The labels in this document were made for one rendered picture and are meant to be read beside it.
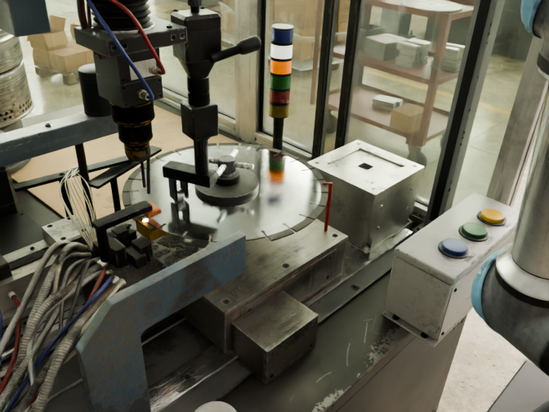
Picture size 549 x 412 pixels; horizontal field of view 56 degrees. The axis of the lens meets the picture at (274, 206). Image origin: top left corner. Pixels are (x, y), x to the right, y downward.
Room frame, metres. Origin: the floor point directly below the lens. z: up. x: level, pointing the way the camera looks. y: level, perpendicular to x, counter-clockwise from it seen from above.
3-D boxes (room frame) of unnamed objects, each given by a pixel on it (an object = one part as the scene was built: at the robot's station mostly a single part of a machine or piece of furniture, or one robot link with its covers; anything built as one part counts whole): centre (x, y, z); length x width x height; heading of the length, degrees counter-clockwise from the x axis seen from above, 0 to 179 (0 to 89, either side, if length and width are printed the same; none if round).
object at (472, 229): (0.74, -0.35, 0.90); 0.04 x 0.04 x 0.02
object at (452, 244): (0.69, -0.30, 0.90); 0.04 x 0.04 x 0.02
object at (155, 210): (0.64, 0.22, 0.95); 0.10 x 0.03 x 0.07; 136
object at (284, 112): (1.07, 0.00, 0.98); 0.05 x 0.04 x 0.03; 46
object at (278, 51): (1.07, 0.00, 1.11); 0.05 x 0.04 x 0.03; 46
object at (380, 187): (0.98, -0.19, 0.82); 0.18 x 0.18 x 0.15; 46
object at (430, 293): (0.75, -0.34, 0.82); 0.28 x 0.11 x 0.15; 136
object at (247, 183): (0.78, 0.08, 0.96); 0.11 x 0.11 x 0.03
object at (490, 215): (0.79, -0.40, 0.90); 0.04 x 0.04 x 0.02
